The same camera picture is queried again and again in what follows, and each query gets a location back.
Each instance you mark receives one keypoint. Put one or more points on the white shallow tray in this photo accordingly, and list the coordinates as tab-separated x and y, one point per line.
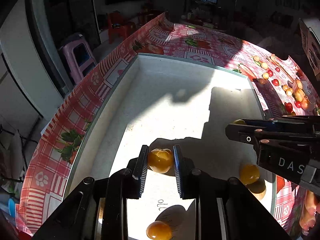
161	101

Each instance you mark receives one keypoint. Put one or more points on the purple plastic stool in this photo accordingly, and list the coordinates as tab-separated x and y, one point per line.
79	57

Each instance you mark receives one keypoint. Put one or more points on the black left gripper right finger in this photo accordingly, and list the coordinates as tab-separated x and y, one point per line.
187	176

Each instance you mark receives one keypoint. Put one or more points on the red strawberry print tablecloth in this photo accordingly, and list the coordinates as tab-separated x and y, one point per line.
47	175

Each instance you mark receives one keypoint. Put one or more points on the yellow cherry tomato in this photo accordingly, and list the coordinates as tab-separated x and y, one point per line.
160	160

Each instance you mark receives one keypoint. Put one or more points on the large yellow tomato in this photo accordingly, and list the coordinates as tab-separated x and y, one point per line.
249	174

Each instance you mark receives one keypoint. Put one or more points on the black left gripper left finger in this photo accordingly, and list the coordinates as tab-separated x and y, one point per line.
135	181

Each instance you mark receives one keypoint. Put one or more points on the red cherry tomato near bowl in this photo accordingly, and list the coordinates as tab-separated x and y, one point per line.
298	104

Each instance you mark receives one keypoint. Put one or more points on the brown kiwi fruit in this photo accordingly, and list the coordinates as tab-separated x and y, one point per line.
258	189

